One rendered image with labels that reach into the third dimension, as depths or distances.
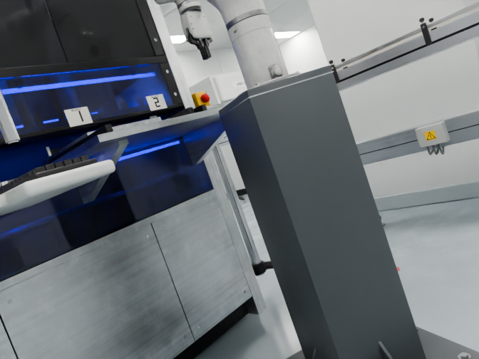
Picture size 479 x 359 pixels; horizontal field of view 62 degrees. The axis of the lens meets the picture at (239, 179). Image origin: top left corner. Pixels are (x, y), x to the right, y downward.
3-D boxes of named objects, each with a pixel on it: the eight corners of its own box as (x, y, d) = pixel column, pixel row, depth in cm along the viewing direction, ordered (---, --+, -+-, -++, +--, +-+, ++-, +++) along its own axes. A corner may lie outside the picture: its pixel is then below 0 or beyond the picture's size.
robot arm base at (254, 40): (315, 70, 104) (293, 1, 103) (252, 89, 98) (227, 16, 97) (284, 88, 122) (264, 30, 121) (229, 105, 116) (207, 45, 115)
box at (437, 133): (420, 148, 183) (414, 129, 183) (423, 146, 187) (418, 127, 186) (447, 142, 175) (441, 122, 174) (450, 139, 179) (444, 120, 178)
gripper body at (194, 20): (194, 15, 151) (204, 43, 152) (174, 15, 144) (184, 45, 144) (207, 5, 146) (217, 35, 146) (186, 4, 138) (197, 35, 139)
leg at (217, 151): (249, 278, 208) (199, 139, 202) (259, 270, 214) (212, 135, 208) (261, 278, 201) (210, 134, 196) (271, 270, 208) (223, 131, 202)
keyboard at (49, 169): (-33, 214, 100) (-36, 204, 100) (22, 197, 111) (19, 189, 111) (36, 179, 75) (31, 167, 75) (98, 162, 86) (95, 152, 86)
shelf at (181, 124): (35, 179, 131) (33, 173, 131) (190, 135, 181) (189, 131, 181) (100, 142, 97) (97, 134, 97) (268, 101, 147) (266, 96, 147)
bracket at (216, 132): (192, 165, 168) (182, 136, 167) (197, 163, 170) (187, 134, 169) (249, 145, 144) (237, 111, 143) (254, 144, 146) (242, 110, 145)
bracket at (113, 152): (83, 204, 132) (69, 167, 131) (91, 201, 135) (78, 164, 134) (135, 186, 109) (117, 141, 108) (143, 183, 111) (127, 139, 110)
